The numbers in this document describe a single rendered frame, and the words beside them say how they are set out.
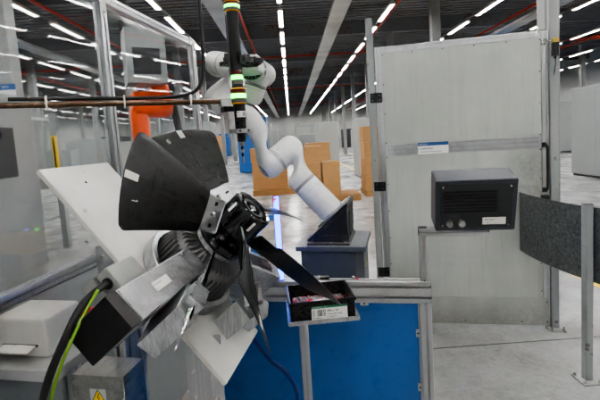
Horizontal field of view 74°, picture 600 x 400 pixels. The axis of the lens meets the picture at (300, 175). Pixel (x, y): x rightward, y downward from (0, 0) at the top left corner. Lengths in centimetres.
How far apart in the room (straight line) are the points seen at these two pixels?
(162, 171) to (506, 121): 247
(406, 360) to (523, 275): 169
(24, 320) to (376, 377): 118
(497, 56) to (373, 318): 202
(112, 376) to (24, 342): 28
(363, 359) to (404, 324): 21
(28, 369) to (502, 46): 291
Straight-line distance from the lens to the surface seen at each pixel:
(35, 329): 133
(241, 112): 116
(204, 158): 120
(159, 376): 229
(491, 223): 152
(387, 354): 168
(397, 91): 292
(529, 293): 327
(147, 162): 92
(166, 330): 92
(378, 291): 156
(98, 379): 123
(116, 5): 205
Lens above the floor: 140
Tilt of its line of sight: 5 degrees down
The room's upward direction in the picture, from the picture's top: 4 degrees counter-clockwise
